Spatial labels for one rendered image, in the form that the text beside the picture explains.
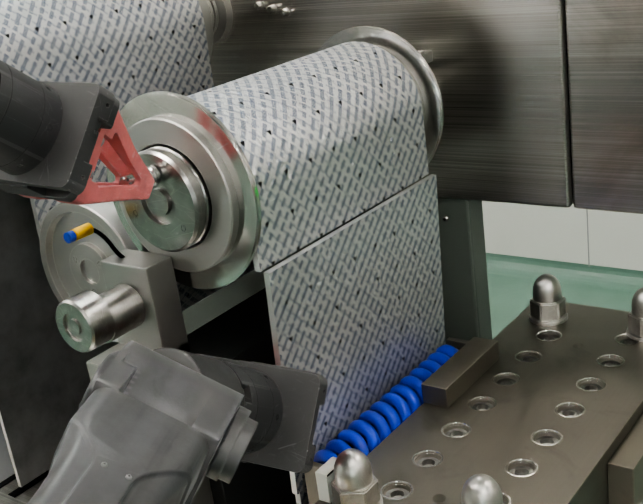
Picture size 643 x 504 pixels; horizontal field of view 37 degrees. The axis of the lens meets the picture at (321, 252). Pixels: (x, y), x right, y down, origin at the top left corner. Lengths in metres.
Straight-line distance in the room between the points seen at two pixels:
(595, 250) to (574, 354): 2.73
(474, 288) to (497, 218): 2.74
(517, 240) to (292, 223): 3.04
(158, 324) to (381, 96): 0.26
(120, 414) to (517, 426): 0.40
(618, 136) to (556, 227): 2.77
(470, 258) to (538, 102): 0.18
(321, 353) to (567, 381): 0.22
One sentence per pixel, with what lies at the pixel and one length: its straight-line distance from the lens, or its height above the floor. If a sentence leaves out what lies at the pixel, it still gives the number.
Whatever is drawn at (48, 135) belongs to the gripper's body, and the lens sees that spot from 0.58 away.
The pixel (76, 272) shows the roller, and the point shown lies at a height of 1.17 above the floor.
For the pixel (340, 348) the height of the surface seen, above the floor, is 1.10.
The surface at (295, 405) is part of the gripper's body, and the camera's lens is 0.64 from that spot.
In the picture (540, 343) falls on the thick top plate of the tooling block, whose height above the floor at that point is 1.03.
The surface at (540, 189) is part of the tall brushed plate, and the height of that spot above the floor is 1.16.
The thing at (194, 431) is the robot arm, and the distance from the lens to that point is 0.47.
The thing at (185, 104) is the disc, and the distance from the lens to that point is 0.66.
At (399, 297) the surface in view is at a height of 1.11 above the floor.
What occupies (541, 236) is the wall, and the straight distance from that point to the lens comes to 3.67.
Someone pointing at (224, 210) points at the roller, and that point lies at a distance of 0.66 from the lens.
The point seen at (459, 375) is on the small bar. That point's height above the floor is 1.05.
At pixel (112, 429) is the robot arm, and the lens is 0.45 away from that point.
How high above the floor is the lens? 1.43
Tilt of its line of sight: 20 degrees down
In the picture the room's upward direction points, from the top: 8 degrees counter-clockwise
